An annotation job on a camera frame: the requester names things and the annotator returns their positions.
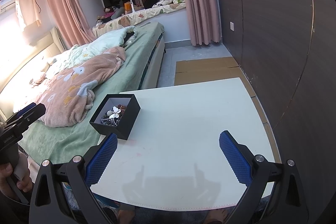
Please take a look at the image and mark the dark mixed bead bracelets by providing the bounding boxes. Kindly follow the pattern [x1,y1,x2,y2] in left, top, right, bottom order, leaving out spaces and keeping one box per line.
[100,103,128,127]

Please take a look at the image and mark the hanging white garment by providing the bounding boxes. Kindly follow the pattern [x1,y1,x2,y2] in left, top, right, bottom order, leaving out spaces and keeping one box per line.
[15,0,41,30]

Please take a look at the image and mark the gold butterfly brooch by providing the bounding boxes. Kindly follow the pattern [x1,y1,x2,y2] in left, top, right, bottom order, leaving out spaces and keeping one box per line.
[106,106,124,119]

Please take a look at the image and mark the flattened brown cardboard sheet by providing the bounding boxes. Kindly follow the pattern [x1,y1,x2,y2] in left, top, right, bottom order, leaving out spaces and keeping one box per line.
[174,57,281,163]

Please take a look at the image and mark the pink duck print blanket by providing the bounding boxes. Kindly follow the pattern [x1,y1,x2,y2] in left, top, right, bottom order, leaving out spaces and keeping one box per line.
[37,47,126,128]

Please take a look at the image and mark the left pink curtain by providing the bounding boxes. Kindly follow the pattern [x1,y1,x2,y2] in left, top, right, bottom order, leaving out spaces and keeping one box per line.
[47,0,95,48]

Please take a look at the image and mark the dark brown wardrobe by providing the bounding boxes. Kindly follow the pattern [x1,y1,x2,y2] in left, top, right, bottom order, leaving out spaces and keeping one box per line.
[219,0,335,223]

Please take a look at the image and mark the white table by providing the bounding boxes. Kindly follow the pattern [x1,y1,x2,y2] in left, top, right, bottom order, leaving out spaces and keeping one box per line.
[91,78,274,211]

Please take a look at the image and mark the black jewelry box white interior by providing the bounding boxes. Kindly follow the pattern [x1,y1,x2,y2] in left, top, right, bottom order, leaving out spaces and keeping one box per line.
[90,94,141,140]

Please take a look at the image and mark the floral window seat cushion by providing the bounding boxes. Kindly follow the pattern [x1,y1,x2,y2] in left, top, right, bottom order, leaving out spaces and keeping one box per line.
[92,0,186,38]

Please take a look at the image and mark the light green floral quilt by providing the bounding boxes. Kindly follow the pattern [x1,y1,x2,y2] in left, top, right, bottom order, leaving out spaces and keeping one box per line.
[46,26,137,79]

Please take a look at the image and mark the orange box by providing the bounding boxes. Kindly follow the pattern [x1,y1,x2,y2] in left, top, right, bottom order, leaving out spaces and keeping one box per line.
[124,2,132,14]

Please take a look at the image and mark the bed with green sheet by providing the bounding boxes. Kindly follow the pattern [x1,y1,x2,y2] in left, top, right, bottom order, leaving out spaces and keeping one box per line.
[19,22,164,164]

